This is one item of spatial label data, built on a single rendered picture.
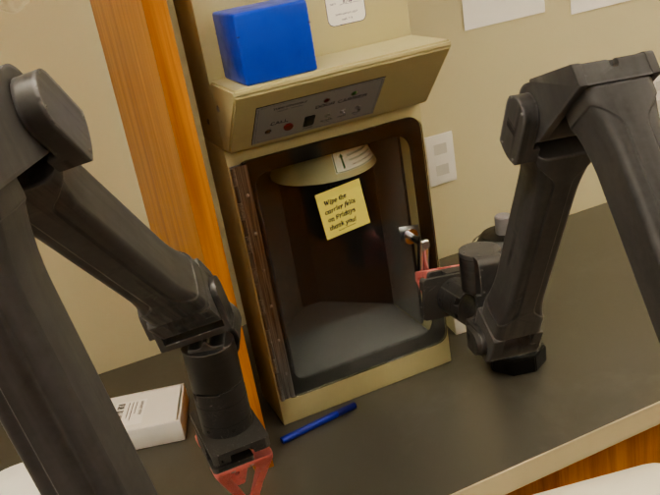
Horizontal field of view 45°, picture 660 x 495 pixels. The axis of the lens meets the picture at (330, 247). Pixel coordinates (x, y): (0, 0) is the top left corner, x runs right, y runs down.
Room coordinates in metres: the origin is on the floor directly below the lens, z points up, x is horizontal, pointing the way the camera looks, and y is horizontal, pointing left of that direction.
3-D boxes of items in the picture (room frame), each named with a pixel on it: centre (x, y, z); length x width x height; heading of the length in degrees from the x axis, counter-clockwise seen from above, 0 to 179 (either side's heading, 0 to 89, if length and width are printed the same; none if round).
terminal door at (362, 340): (1.17, -0.03, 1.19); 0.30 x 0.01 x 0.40; 109
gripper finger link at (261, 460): (0.76, 0.14, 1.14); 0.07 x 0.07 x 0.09; 20
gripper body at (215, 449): (0.77, 0.15, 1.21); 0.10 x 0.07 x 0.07; 20
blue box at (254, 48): (1.09, 0.04, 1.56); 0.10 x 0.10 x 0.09; 20
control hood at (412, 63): (1.12, -0.05, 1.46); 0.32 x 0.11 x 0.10; 110
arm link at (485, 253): (0.96, -0.20, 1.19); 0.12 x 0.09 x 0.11; 9
